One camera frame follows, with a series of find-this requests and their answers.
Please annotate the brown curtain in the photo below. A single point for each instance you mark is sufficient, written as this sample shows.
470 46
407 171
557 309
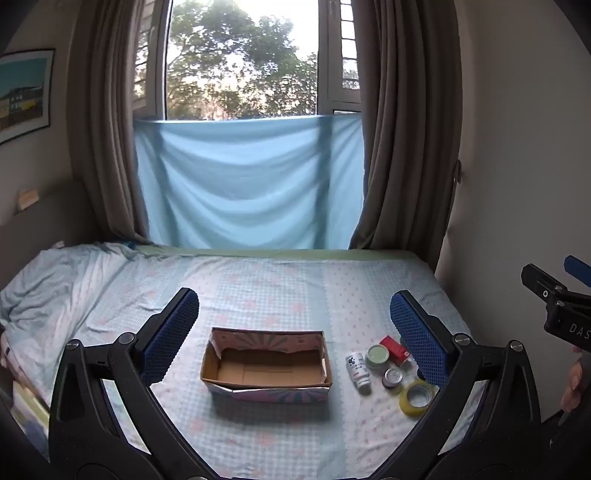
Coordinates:
111 115
406 129

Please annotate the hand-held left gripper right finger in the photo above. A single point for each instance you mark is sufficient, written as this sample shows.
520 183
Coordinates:
418 339

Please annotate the person's right hand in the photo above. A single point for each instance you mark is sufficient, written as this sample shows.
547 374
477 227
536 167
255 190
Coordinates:
572 381

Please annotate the grey headboard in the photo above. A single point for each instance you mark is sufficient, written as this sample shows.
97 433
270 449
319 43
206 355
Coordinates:
55 217

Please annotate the curtain tieback hook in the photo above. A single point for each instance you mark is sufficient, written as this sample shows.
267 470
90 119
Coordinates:
459 171

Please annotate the cardboard box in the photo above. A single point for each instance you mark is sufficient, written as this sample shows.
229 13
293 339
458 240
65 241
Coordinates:
265 369

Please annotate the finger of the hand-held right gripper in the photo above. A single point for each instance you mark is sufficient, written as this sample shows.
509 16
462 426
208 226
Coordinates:
577 267
540 279

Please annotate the white pill bottle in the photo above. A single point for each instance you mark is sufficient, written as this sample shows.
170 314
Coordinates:
359 371

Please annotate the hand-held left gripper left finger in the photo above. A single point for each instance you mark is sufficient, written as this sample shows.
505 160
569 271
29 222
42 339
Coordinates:
168 339

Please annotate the small red box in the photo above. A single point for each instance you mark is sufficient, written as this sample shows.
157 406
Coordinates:
395 347

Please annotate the crumpled pale blue quilt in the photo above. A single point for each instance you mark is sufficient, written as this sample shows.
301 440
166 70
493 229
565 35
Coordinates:
55 281

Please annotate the checked floral bedsheet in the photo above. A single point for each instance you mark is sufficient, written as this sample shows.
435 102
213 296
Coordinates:
286 295

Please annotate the light blue hanging cloth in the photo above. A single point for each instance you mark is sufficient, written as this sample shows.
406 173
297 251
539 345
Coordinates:
249 184

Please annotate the pale green jar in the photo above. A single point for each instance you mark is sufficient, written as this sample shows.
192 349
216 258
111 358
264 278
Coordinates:
377 357

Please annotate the small beige object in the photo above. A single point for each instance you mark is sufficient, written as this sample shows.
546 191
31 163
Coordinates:
27 198

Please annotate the yellow clear tape roll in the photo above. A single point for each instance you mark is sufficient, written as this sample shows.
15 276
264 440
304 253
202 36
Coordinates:
408 405

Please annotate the framed wall picture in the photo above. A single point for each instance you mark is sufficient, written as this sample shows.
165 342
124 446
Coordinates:
23 94

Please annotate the small silver tin can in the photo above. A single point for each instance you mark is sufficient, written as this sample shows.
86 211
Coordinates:
393 378

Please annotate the window with grey frame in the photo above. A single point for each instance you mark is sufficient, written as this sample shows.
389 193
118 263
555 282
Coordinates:
240 60

